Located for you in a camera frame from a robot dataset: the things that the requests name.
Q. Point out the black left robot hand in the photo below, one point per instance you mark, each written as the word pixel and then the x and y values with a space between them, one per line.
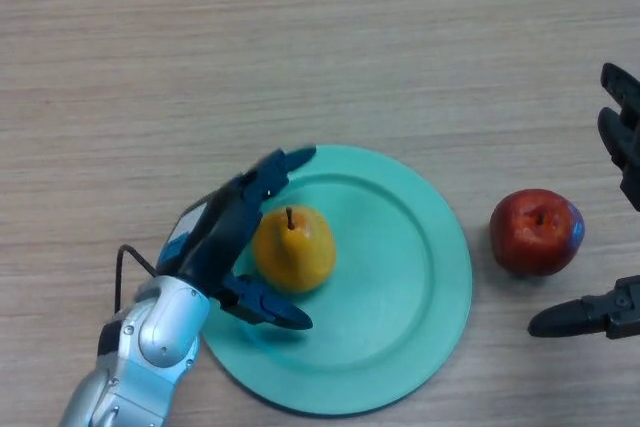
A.
pixel 210 242

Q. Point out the yellow pear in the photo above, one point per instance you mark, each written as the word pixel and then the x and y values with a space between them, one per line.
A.
pixel 295 257

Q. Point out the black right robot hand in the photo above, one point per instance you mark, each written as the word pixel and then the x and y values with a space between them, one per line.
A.
pixel 575 319

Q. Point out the red apple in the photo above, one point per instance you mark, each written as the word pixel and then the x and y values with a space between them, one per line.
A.
pixel 537 234

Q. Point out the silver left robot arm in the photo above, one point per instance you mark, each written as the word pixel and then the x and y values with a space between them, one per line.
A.
pixel 160 327

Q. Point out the green round plate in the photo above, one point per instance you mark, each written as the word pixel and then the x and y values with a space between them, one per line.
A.
pixel 385 297

